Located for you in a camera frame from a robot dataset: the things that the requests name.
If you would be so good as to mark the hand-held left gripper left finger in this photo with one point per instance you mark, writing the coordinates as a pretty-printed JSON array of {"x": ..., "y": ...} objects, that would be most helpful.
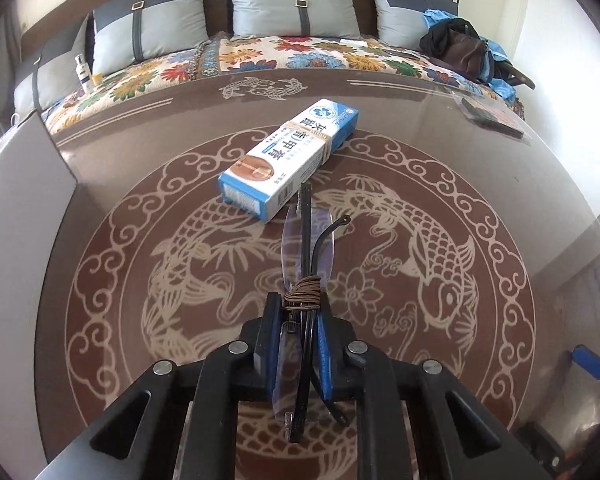
[{"x": 272, "y": 340}]

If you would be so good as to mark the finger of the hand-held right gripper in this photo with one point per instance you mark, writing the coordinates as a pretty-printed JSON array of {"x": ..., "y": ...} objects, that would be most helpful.
[{"x": 590, "y": 362}]

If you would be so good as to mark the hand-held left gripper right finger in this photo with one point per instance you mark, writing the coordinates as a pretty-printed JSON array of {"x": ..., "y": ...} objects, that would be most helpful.
[{"x": 325, "y": 350}]

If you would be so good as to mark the black rimless eyeglasses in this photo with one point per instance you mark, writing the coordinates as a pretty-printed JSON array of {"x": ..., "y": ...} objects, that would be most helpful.
[{"x": 305, "y": 230}]

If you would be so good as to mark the blue and white toothpaste box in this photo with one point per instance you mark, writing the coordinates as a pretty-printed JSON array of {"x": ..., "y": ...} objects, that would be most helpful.
[{"x": 290, "y": 155}]

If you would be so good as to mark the large white cardboard box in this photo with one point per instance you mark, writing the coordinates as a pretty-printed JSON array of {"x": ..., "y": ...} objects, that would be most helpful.
[{"x": 20, "y": 260}]

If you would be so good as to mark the clear plastic packet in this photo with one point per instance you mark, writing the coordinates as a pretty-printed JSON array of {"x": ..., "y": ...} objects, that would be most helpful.
[{"x": 485, "y": 110}]

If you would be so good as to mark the floral blanket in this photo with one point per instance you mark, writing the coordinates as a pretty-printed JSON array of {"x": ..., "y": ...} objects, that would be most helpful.
[{"x": 260, "y": 57}]

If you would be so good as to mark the small yellow jar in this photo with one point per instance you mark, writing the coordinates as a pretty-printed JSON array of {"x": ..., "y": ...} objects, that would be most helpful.
[{"x": 97, "y": 80}]

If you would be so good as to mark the grey pillow gold buckle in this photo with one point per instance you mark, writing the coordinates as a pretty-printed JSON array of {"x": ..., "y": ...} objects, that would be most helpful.
[{"x": 170, "y": 30}]

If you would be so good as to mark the dark brown handbag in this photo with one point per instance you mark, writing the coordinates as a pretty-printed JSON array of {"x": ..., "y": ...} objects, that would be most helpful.
[{"x": 455, "y": 50}]

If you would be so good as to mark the white pump bottle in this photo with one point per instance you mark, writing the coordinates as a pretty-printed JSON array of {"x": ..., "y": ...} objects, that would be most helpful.
[{"x": 83, "y": 72}]

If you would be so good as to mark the grey pillow silver buckle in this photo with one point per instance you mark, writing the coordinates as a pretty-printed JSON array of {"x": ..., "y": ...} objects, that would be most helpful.
[{"x": 270, "y": 10}]

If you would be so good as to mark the grey pillow without buckle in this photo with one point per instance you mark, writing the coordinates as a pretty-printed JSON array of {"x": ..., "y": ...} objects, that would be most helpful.
[{"x": 400, "y": 20}]

